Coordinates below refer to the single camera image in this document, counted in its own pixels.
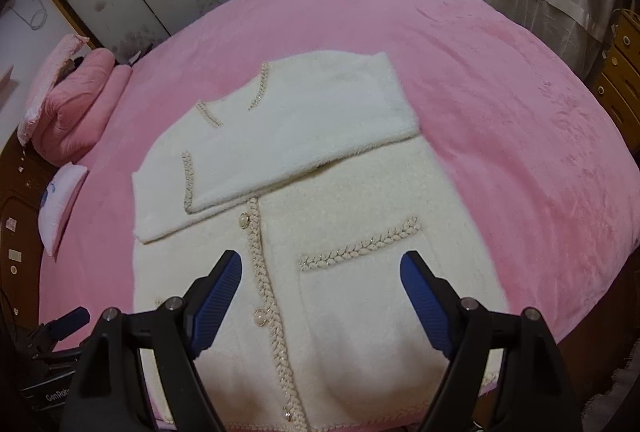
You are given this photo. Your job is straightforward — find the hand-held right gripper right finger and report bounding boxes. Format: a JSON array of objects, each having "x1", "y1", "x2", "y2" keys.
[{"x1": 399, "y1": 250, "x2": 571, "y2": 432}]

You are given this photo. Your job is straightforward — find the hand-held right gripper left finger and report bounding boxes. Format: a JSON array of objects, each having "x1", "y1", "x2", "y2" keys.
[{"x1": 60, "y1": 249, "x2": 243, "y2": 432}]

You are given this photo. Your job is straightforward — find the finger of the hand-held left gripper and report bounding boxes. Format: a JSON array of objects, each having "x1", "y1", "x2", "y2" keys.
[{"x1": 35, "y1": 306, "x2": 92, "y2": 344}]

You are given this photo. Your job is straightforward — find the white fluffy cardigan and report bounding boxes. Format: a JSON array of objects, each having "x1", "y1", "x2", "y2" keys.
[{"x1": 131, "y1": 51, "x2": 501, "y2": 428}]

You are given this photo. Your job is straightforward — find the wooden bed headboard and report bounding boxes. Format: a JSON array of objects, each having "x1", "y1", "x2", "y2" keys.
[{"x1": 0, "y1": 127, "x2": 56, "y2": 328}]

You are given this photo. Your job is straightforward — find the small white printed pillow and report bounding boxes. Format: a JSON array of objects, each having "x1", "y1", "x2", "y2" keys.
[{"x1": 40, "y1": 163, "x2": 90, "y2": 258}]

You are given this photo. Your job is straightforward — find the pink bed blanket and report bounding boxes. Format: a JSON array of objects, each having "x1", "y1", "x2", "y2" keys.
[{"x1": 37, "y1": 0, "x2": 640, "y2": 423}]

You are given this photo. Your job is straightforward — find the folded pink quilt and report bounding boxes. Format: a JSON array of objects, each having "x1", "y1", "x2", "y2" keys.
[{"x1": 30, "y1": 47, "x2": 133, "y2": 165}]

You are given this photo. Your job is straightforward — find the pink lace-trimmed pillow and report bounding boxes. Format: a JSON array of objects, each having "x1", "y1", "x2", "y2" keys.
[{"x1": 16, "y1": 33, "x2": 91, "y2": 148}]

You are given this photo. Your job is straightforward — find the wooden drawer cabinet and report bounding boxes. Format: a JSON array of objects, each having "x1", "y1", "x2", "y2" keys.
[{"x1": 592, "y1": 7, "x2": 640, "y2": 153}]

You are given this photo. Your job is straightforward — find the white wall cord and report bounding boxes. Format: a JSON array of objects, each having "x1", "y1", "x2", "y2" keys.
[{"x1": 10, "y1": 0, "x2": 48, "y2": 33}]

